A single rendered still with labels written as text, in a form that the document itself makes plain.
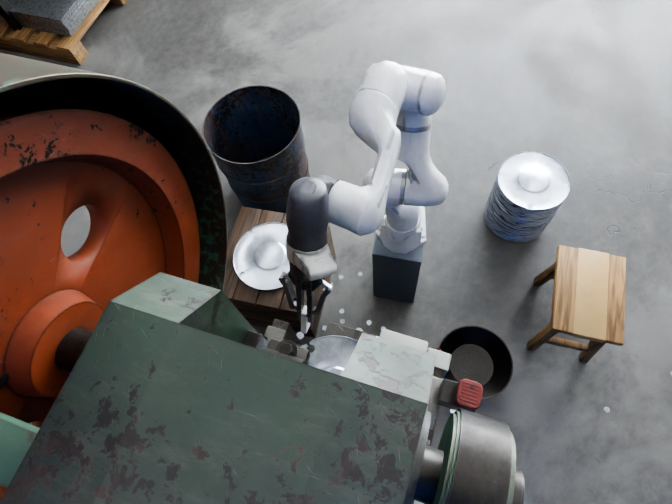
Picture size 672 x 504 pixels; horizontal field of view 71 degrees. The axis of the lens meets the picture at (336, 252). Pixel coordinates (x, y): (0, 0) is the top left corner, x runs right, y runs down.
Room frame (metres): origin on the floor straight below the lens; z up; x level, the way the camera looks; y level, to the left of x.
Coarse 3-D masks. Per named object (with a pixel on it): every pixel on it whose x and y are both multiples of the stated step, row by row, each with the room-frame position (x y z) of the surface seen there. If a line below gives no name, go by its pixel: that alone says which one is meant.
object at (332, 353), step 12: (324, 336) 0.35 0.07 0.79; (336, 336) 0.35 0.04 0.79; (324, 348) 0.32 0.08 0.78; (336, 348) 0.32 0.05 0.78; (348, 348) 0.31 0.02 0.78; (312, 360) 0.30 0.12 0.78; (324, 360) 0.29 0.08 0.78; (336, 360) 0.28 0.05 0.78; (348, 360) 0.28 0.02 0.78; (336, 372) 0.25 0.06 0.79
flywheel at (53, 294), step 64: (0, 128) 0.41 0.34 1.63; (64, 128) 0.46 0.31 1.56; (128, 128) 0.53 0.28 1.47; (0, 192) 0.39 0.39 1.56; (64, 192) 0.44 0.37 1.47; (128, 192) 0.50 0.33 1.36; (0, 256) 0.33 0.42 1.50; (64, 256) 0.37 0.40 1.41; (128, 256) 0.43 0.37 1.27; (192, 256) 0.48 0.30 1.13; (0, 320) 0.27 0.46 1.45; (64, 320) 0.28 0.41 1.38
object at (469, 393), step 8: (464, 384) 0.17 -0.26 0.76; (472, 384) 0.16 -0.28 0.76; (480, 384) 0.16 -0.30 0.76; (464, 392) 0.15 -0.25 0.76; (472, 392) 0.14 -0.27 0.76; (480, 392) 0.14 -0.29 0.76; (456, 400) 0.13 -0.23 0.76; (464, 400) 0.13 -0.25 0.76; (472, 400) 0.13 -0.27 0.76; (480, 400) 0.12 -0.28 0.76; (472, 408) 0.11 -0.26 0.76
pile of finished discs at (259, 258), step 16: (272, 224) 0.97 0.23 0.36; (240, 240) 0.93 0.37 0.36; (256, 240) 0.91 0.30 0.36; (272, 240) 0.90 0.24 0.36; (240, 256) 0.86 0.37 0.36; (256, 256) 0.84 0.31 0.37; (272, 256) 0.83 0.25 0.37; (240, 272) 0.79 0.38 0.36; (256, 272) 0.77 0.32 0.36; (272, 272) 0.76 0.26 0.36; (256, 288) 0.71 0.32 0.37; (272, 288) 0.70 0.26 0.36
